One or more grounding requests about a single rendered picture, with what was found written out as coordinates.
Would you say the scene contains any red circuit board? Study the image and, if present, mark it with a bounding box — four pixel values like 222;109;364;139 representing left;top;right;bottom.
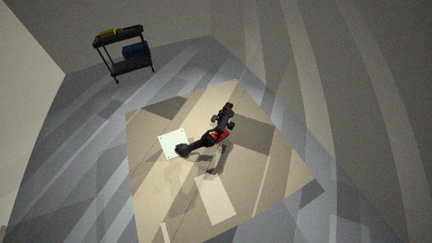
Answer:
211;129;230;142

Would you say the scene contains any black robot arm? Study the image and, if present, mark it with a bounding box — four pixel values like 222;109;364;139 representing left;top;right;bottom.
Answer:
174;102;234;158

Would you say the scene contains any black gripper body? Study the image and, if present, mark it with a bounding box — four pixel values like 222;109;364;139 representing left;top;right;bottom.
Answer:
211;115;235;130

